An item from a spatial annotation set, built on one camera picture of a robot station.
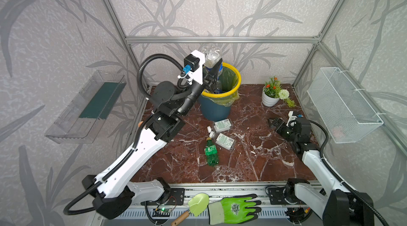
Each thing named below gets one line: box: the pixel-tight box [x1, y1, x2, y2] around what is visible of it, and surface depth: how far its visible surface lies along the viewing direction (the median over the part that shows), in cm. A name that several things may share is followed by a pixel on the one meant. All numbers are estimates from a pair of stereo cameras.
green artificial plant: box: [263, 75, 297, 108], surface depth 100 cm
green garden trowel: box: [171, 192, 209, 226], surface depth 73 cm
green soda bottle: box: [204, 137, 219, 167], surface depth 86 cm
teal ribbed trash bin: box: [199, 63, 242, 122], surface depth 86 cm
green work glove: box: [208, 194, 262, 225], surface depth 71 cm
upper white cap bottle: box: [207, 118, 232, 133], surface depth 96 cm
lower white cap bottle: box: [208, 131, 235, 151], surface depth 91 cm
